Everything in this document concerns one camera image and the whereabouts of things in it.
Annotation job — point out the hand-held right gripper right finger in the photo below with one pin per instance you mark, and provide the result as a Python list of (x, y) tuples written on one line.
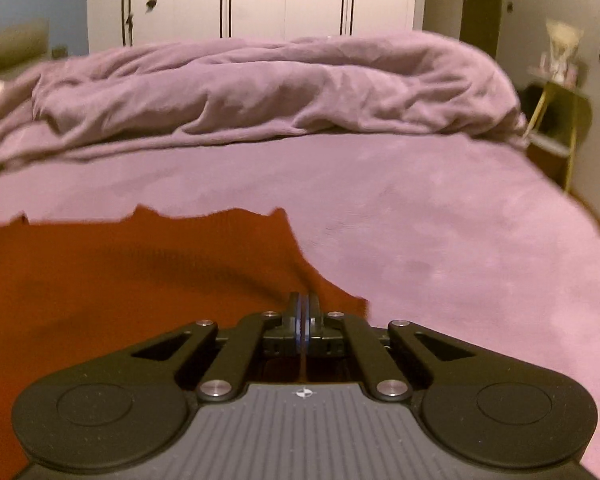
[(312, 325)]

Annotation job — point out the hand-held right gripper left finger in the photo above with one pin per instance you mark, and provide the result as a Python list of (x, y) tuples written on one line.
[(295, 325)]

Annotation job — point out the brown buttoned cardigan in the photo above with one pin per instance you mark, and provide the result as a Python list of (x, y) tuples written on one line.
[(130, 285)]

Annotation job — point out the bed with purple sheet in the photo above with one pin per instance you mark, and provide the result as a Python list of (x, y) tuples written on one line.
[(430, 230)]

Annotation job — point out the crumpled purple duvet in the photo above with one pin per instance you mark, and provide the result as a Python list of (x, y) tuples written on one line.
[(260, 90)]

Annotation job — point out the yellow side table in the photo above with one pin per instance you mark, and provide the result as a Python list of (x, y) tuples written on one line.
[(562, 120)]

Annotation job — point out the dark door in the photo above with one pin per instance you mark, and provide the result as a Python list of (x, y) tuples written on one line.
[(482, 5)]

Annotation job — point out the pale figurine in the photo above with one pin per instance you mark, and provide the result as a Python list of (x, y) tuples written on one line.
[(562, 50)]

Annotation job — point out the green pillow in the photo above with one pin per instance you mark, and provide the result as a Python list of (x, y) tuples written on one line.
[(10, 47)]

